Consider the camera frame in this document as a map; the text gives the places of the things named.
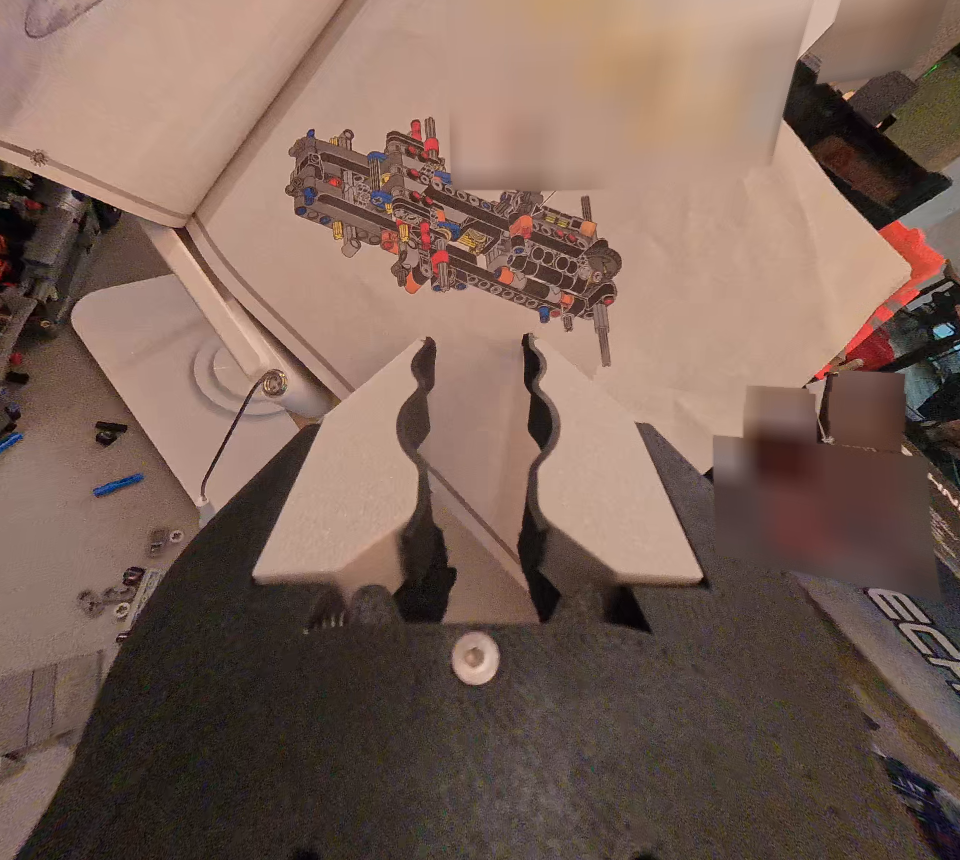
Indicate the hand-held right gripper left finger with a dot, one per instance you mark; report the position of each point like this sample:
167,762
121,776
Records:
337,500

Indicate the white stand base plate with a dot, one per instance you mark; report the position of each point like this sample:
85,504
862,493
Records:
127,335

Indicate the orange storage bin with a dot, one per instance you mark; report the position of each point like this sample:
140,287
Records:
907,260

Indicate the small black lego connector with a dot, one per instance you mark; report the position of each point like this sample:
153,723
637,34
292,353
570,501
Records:
111,433

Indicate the grey black lego car model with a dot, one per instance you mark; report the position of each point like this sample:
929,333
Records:
45,252

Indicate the black lego set box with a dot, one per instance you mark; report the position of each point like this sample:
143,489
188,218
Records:
900,650

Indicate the light grey lego beam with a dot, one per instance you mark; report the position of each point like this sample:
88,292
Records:
151,586

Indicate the blue lego pin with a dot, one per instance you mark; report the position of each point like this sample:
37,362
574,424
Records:
118,485

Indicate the lego instruction booklet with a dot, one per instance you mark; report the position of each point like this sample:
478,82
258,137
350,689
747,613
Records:
675,275

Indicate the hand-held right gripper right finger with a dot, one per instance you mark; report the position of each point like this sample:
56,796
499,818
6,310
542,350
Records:
622,500

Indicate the small grey lego bracket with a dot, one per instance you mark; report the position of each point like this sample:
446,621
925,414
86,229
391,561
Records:
161,539

